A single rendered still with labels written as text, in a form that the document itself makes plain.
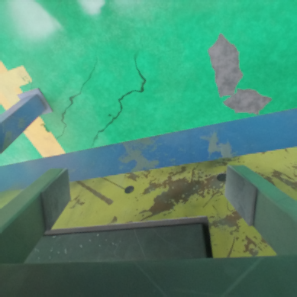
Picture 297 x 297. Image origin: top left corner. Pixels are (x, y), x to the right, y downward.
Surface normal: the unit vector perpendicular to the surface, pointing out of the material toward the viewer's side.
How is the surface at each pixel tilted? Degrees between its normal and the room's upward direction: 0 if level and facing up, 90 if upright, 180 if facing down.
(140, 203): 90
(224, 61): 0
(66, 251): 90
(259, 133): 90
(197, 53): 0
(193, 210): 90
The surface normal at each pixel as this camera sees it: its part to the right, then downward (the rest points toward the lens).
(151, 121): -0.10, 0.62
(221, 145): -0.29, -0.77
